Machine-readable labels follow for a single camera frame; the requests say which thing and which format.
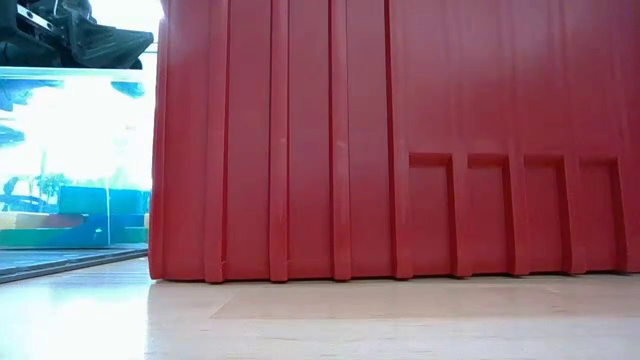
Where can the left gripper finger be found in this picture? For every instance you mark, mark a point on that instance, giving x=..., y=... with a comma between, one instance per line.
x=112, y=47

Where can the long grey slotted divider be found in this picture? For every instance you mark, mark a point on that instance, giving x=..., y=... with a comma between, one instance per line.
x=70, y=267

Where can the yellow block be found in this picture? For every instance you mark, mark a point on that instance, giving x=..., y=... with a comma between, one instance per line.
x=25, y=220

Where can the red plastic bin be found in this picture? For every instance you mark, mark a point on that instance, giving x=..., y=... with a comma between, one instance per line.
x=400, y=150

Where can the green block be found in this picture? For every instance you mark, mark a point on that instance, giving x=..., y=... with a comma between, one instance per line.
x=35, y=237
x=136, y=234

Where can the clear plastic container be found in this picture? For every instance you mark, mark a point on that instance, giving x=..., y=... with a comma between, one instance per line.
x=75, y=150

